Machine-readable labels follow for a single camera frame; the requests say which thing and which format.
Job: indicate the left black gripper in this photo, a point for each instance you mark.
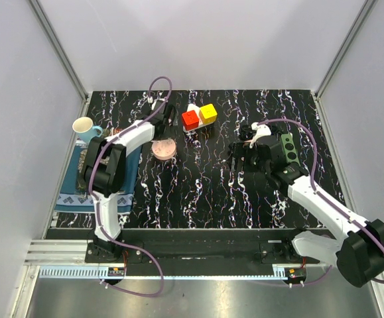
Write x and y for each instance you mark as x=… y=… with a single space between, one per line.
x=172 y=118

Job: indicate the green power strip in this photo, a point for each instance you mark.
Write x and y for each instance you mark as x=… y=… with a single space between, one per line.
x=289 y=148

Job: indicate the red cube socket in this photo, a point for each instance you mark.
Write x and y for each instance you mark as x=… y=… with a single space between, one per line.
x=190 y=120

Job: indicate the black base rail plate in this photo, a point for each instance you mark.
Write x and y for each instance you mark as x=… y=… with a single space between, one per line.
x=199 y=253

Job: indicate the yellow cube socket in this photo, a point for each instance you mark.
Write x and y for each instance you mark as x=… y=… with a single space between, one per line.
x=208 y=114

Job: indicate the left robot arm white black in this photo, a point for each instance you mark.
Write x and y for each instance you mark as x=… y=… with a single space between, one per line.
x=117 y=148

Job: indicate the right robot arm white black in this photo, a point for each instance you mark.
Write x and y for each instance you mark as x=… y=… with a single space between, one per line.
x=357 y=246

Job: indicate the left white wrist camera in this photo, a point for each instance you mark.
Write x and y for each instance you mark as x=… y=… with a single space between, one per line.
x=154 y=102

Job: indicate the round pink power strip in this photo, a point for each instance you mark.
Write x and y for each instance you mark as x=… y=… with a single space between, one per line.
x=164 y=149

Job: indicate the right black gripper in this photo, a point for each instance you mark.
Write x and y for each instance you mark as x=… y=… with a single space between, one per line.
x=239 y=149

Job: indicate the white triangular power strip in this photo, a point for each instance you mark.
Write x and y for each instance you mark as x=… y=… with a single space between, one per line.
x=197 y=110

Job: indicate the blue ceramic mug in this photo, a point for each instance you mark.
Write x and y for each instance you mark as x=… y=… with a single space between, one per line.
x=86 y=130

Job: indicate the black floral square plate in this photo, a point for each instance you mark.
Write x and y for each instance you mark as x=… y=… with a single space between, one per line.
x=86 y=163

